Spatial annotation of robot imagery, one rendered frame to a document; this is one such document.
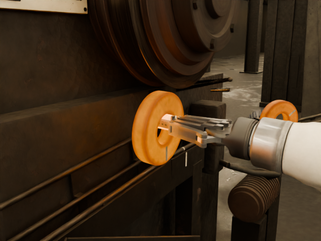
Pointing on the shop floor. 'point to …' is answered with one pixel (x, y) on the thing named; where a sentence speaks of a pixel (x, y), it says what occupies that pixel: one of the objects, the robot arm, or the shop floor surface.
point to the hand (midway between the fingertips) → (160, 120)
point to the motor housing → (251, 206)
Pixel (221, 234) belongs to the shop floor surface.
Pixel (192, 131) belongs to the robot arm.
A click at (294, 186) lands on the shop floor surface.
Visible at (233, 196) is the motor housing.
